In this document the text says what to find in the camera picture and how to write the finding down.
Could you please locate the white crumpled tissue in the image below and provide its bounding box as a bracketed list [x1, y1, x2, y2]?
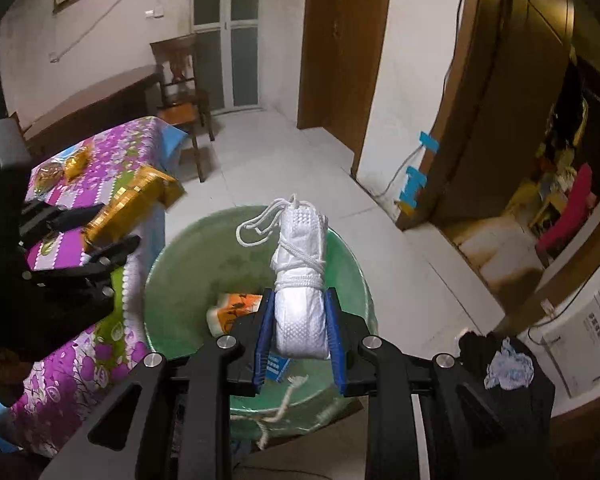
[484, 338, 535, 391]

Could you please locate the gold foil wrapper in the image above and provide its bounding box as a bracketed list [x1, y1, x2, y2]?
[62, 144, 94, 184]

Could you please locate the wall cable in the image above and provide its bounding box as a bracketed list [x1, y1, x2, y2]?
[49, 0, 153, 63]

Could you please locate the crushed orange paper cup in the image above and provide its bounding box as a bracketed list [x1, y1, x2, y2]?
[207, 292, 266, 339]

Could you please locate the dark wooden table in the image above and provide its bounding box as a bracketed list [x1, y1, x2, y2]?
[24, 66, 162, 157]

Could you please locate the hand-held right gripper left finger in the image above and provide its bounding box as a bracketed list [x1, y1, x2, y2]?
[40, 287, 277, 480]

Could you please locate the gold snack packet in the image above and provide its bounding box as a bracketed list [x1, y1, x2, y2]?
[82, 165, 186, 252]

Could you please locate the brown wooden door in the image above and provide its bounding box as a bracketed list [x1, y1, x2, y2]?
[297, 0, 396, 156]

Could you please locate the green waste bin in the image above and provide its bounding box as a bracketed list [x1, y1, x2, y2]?
[144, 205, 379, 442]

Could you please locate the black cloth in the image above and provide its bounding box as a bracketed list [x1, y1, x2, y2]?
[457, 329, 557, 423]

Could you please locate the frosted glass door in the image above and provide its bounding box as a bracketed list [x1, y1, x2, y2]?
[190, 0, 262, 111]

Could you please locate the purple floral tablecloth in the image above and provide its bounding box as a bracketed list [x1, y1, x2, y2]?
[0, 116, 191, 457]

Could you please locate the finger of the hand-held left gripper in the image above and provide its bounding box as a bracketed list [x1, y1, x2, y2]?
[21, 202, 107, 242]
[24, 236, 142, 288]

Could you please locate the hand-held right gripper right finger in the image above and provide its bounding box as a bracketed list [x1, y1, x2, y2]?
[325, 287, 527, 480]

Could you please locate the white cloth bundle with rope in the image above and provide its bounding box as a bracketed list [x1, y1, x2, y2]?
[236, 194, 331, 361]

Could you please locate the plastic-wrapped pastry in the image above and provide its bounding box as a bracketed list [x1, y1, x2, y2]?
[31, 161, 66, 197]

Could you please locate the wooden chair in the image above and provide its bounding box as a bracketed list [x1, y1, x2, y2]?
[149, 34, 217, 183]

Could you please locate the red garment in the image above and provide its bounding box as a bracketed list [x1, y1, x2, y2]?
[536, 162, 595, 262]

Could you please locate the white appliance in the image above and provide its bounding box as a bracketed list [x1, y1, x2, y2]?
[527, 290, 600, 399]

